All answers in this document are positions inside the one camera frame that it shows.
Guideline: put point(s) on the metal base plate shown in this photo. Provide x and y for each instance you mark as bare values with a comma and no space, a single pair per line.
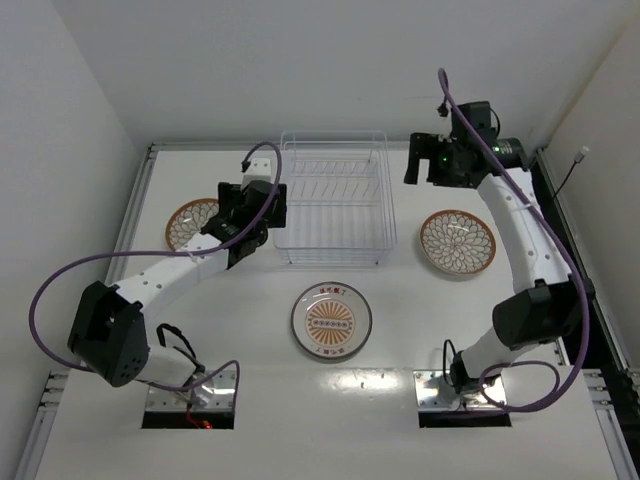
434,395
217,396

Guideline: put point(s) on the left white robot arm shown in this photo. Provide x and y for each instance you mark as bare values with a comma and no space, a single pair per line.
109,330

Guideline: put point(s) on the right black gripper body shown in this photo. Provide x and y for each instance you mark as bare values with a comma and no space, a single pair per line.
421,156

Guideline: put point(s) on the white wire dish rack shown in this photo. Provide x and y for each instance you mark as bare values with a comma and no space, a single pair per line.
340,209

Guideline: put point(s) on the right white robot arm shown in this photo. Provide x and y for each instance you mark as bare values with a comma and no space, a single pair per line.
550,298

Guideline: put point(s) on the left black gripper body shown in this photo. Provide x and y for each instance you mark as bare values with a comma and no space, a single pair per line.
273,204

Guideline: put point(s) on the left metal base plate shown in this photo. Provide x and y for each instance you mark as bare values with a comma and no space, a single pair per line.
217,396

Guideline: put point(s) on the black wall cable white plug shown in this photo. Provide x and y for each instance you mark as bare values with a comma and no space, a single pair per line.
577,160

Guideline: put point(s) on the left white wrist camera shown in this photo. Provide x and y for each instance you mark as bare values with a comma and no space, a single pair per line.
256,169

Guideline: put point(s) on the grey rimmed sunburst plate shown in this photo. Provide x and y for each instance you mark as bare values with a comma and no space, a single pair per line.
331,321

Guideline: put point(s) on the brown floral plate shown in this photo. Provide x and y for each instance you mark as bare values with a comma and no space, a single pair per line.
188,220
457,242

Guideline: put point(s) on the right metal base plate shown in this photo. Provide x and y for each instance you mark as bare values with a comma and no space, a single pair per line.
434,395

